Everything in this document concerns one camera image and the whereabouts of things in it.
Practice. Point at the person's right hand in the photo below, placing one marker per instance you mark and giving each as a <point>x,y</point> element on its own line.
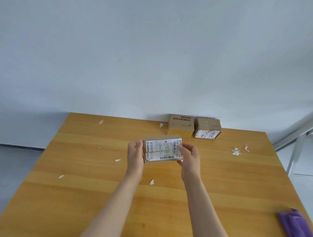
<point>190,161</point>

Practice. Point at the person's left hand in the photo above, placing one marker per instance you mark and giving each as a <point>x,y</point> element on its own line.
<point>135,158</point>

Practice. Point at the person's right thumb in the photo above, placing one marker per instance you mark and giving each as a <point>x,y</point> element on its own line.
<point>182,152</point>

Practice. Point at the person's left thumb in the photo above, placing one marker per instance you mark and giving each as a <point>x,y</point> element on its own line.
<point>139,146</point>

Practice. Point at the cardboard box with white label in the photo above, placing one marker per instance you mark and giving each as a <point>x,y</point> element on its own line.
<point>162,149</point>

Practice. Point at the person's right forearm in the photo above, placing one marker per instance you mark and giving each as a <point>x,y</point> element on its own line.
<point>203,210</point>

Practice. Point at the person's left forearm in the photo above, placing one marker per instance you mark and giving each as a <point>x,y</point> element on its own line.
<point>110,207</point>

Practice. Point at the cardboard box with yellow stripe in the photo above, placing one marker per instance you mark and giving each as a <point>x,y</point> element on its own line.
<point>181,125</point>

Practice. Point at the taped cardboard box with label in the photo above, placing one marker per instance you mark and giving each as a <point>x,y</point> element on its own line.
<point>207,128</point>

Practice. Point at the purple cloth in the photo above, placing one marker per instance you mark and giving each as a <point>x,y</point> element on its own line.
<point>294,223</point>

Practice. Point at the metal frame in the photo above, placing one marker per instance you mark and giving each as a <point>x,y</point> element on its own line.
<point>293,146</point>

